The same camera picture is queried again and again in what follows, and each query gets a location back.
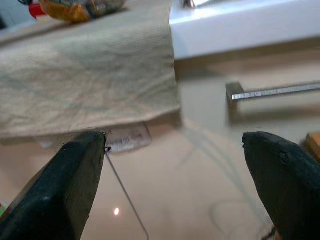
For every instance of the orange snack bag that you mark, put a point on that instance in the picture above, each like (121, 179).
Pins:
(67, 12)

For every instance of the clear snack bag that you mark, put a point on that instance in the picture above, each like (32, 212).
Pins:
(105, 7)

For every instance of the thin dark thread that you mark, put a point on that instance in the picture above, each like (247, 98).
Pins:
(130, 200)

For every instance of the beige cabinet with white top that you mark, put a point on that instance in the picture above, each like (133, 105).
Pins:
(225, 30)

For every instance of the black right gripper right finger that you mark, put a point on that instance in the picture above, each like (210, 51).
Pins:
(287, 185)

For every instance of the wooden slatted rack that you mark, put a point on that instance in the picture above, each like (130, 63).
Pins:
(315, 145)

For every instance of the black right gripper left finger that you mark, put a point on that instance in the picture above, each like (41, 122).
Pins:
(57, 190)

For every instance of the small beige cloth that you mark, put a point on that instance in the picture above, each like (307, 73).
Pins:
(87, 75)

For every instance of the white cloth care tag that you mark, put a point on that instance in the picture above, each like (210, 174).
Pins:
(130, 140)

